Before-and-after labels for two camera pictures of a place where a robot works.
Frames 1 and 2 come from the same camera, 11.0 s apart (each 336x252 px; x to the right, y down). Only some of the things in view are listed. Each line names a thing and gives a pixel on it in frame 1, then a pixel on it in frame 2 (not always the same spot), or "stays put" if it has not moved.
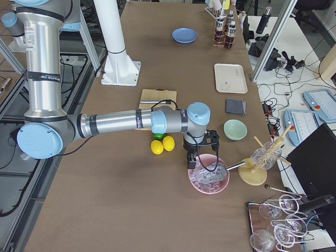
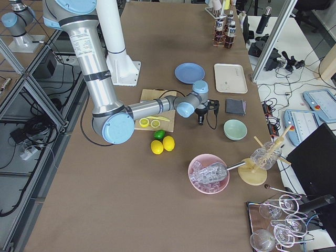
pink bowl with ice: (209, 188) stays put
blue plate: (184, 35) → (188, 73)
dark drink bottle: (220, 34) stays put
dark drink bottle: (231, 33) stays put
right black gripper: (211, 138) → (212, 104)
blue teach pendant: (323, 102) stays put
